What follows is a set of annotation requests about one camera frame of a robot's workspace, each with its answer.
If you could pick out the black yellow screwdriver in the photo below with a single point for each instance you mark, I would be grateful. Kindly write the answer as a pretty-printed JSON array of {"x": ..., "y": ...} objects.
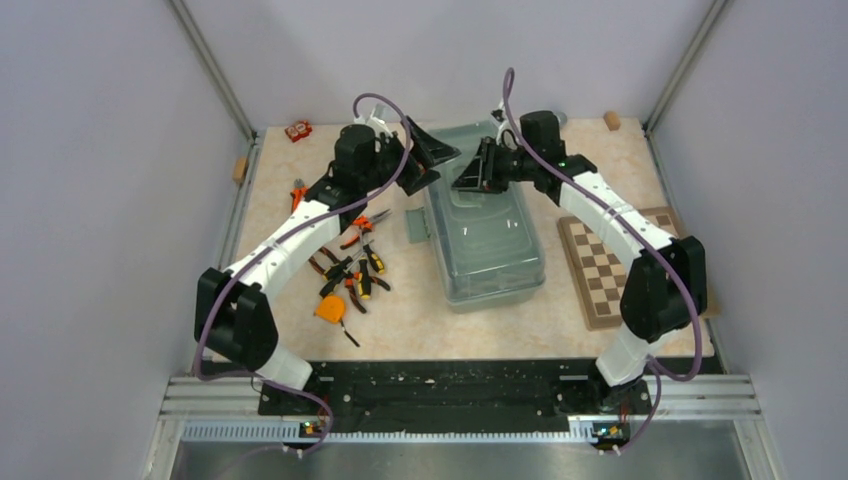
[
  {"x": 364, "y": 282},
  {"x": 374, "y": 260}
]

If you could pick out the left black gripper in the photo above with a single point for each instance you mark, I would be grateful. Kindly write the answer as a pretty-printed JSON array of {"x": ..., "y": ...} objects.
[{"x": 428, "y": 152}]

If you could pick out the orange tape measure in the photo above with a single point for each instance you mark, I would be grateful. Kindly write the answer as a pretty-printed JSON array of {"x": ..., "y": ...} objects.
[{"x": 332, "y": 309}]

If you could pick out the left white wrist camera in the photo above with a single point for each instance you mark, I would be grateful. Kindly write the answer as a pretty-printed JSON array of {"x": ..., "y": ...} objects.
[{"x": 375, "y": 119}]

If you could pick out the silver metal cylinder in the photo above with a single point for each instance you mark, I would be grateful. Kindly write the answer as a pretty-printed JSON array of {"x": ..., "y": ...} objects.
[{"x": 562, "y": 118}]

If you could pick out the green plastic toolbox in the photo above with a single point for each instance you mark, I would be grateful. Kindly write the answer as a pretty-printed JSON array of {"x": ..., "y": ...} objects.
[{"x": 486, "y": 247}]

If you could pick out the orange diagonal cutting pliers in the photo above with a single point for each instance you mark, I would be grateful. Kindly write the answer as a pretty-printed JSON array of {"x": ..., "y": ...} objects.
[{"x": 298, "y": 192}]

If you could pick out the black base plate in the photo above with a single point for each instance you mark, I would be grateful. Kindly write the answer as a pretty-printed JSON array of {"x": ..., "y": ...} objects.
[{"x": 457, "y": 396}]

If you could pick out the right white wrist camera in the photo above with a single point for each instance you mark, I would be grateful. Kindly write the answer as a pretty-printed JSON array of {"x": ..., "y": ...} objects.
[{"x": 505, "y": 135}]

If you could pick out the wooden block back right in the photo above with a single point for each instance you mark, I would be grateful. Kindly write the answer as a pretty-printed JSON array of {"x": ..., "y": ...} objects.
[{"x": 612, "y": 120}]

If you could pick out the wooden chessboard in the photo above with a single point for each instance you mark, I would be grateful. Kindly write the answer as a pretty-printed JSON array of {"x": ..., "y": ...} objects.
[{"x": 599, "y": 277}]

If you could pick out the wooden block left edge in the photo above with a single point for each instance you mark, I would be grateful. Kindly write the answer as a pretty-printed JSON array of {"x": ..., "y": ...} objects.
[{"x": 240, "y": 169}]

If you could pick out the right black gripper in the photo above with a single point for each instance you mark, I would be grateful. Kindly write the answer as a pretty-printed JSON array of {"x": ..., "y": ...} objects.
[{"x": 480, "y": 173}]

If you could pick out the orange long nose pliers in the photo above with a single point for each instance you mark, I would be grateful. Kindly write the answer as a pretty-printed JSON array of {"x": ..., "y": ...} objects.
[{"x": 364, "y": 224}]

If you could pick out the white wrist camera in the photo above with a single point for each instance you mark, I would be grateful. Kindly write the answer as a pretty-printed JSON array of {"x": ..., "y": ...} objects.
[
  {"x": 375, "y": 119},
  {"x": 505, "y": 135}
]

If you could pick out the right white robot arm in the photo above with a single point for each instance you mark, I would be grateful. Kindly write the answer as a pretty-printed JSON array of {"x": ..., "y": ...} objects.
[{"x": 665, "y": 289}]

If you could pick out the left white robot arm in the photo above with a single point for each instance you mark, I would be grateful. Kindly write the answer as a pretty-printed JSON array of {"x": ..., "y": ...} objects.
[{"x": 233, "y": 315}]

